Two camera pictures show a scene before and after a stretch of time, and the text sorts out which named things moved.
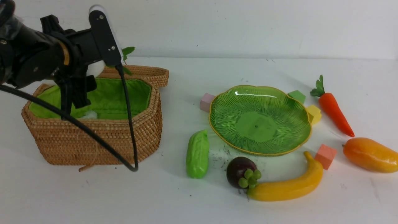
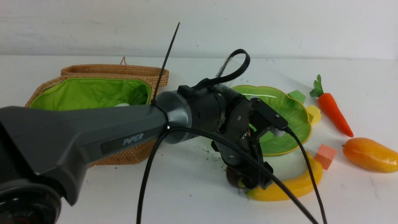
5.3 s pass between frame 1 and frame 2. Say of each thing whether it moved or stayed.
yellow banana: stayed
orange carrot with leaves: stayed
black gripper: moved
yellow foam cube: stayed
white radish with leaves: moved
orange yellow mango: stayed
